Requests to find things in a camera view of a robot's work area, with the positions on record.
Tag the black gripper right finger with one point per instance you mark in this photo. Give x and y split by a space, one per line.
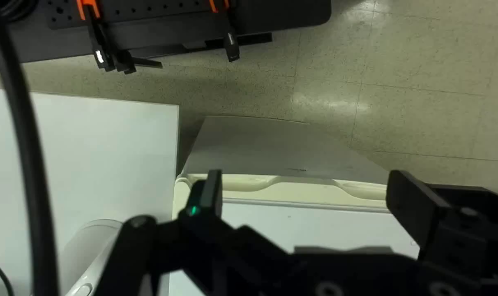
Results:
418 208

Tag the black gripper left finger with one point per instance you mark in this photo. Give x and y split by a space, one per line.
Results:
209 198

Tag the white electric kettle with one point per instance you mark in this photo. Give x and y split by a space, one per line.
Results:
86 257

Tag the white mini fridge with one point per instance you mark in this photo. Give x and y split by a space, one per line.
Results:
282 148

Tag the orange black bar clamp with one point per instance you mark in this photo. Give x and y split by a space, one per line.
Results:
101 42
229 33

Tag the black rack with orange clamps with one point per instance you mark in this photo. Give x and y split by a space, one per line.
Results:
167 22

